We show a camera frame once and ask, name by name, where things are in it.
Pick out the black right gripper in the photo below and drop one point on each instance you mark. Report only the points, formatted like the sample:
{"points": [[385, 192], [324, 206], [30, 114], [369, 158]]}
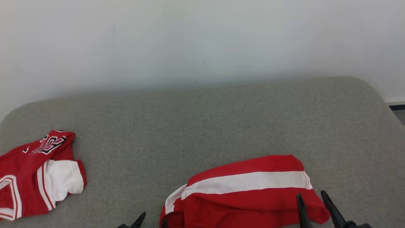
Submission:
{"points": [[357, 225]]}

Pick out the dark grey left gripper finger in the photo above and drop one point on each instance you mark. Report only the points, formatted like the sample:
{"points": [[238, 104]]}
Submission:
{"points": [[138, 221], [164, 223]]}

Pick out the red shorts with white stripe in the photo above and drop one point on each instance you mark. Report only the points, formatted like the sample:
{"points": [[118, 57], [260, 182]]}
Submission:
{"points": [[237, 205]]}

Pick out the red white jersey shirt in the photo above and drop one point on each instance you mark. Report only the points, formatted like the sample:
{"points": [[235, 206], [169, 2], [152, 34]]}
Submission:
{"points": [[19, 171]]}

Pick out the dark wall baseboard strip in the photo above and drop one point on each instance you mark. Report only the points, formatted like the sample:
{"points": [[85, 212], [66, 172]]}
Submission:
{"points": [[397, 107]]}

